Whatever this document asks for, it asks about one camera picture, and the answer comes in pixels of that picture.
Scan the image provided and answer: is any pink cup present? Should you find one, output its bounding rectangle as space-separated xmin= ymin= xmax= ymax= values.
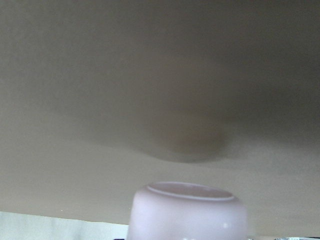
xmin=126 ymin=181 xmax=248 ymax=240

